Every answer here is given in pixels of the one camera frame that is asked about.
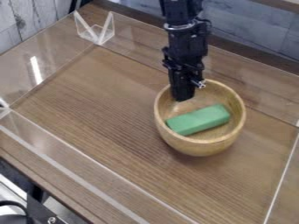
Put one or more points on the green rectangular block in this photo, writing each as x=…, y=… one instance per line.
x=199, y=120

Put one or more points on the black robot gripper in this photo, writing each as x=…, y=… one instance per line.
x=183, y=55

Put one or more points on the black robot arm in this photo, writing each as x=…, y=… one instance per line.
x=180, y=9

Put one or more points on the black metal bracket with bolt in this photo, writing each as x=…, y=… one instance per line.
x=40, y=215

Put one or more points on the clear acrylic tray wall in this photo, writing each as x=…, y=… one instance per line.
x=89, y=188

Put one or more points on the clear acrylic corner bracket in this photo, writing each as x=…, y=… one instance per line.
x=95, y=33

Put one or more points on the round wooden bowl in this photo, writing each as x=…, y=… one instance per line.
x=212, y=140

